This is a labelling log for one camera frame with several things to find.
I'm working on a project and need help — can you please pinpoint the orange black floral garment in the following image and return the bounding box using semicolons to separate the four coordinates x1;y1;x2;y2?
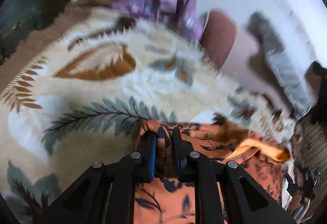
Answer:
134;120;290;223

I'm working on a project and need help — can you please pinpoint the striped sofa back cushion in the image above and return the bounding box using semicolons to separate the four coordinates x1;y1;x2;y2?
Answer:
287;113;326;223

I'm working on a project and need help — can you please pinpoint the cream leaf-pattern fleece blanket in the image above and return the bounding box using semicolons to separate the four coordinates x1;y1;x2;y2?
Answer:
1;5;295;223

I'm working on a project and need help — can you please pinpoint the black garment on sofa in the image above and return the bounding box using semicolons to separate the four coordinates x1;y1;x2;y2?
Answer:
305;61;326;124

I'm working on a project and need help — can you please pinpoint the grey pillow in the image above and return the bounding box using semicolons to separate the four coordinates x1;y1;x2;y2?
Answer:
247;12;312;120

